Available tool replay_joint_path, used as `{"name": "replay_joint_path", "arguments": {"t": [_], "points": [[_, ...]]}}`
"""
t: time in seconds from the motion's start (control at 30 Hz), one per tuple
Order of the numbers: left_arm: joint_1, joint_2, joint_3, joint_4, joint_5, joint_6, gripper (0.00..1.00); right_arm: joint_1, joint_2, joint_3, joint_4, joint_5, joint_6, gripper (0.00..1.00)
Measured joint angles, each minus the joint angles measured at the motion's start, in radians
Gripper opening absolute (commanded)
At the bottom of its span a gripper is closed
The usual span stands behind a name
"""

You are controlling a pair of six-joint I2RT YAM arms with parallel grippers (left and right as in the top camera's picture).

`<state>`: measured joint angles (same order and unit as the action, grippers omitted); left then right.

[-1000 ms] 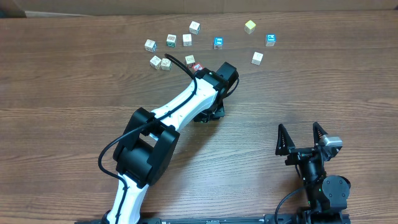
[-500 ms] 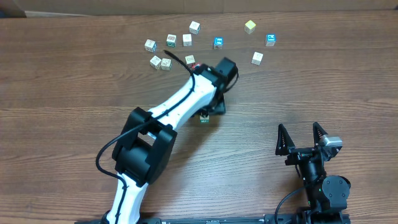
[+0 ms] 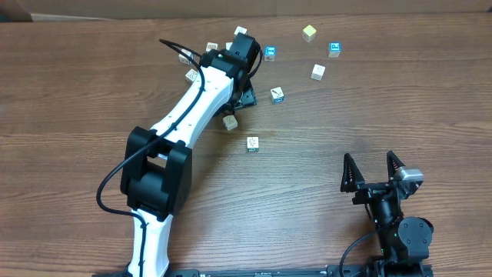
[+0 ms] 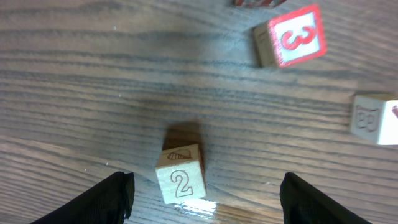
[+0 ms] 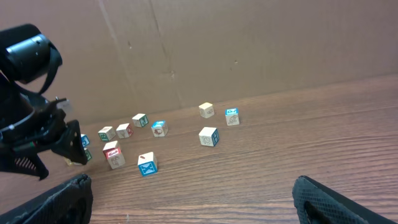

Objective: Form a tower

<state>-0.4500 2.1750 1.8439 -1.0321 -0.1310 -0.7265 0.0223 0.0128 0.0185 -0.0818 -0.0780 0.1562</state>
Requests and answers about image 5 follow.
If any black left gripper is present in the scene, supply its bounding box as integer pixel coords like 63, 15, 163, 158
1, 98, 88, 180

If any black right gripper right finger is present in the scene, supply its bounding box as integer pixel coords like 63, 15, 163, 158
292, 175, 396, 224

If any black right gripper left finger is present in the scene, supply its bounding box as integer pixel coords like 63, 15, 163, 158
1, 174, 93, 224

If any red three wooden block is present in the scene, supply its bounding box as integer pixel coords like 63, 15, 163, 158
105, 147, 125, 169

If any blue X wooden block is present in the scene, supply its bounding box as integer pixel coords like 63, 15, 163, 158
137, 152, 158, 177

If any plain wooden block blue H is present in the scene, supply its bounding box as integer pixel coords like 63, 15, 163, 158
198, 127, 220, 147

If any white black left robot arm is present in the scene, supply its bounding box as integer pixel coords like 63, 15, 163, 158
1, 24, 88, 179

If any X marked wooden block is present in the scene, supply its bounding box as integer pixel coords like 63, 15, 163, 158
64, 157, 81, 166

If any blue sided wooden block left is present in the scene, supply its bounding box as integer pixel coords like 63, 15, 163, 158
81, 134, 90, 147

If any green sided wooden block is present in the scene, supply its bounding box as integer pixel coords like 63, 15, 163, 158
84, 148, 92, 161

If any green B wooden block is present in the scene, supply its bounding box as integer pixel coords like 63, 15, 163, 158
98, 126, 116, 141

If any plain wooden block red side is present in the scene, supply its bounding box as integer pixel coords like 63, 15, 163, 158
116, 123, 133, 139

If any wooden block top centre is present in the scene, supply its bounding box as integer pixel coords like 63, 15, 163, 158
132, 113, 149, 128

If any blue top wooden block middle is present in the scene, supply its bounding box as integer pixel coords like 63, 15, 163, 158
151, 120, 169, 137

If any blue top wooden block right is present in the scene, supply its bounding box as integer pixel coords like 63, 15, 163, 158
225, 108, 239, 126

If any yellow top wooden block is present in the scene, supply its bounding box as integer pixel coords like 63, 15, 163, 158
199, 102, 215, 118

